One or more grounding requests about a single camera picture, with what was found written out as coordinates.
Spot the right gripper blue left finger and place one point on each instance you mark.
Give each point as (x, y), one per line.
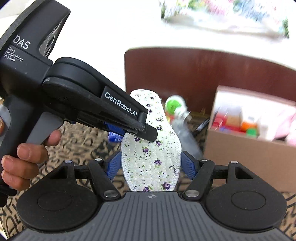
(113, 164)

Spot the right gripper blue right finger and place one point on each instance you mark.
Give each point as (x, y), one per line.
(189, 164)

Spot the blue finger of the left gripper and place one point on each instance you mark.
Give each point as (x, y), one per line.
(114, 129)
(149, 133)

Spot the floral white shoe insole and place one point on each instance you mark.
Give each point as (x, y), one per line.
(151, 166)

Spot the person's left hand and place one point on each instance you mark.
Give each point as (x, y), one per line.
(18, 171)

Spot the blue plastic package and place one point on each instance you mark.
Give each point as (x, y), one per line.
(115, 137)

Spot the green white toy bottle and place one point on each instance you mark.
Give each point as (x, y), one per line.
(175, 105)

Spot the dark brown wooden headboard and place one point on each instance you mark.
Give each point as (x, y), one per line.
(195, 74)

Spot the brown cardboard storage box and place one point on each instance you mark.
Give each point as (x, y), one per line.
(257, 130)

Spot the floral plastic sheet on wall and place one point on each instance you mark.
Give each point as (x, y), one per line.
(259, 18)

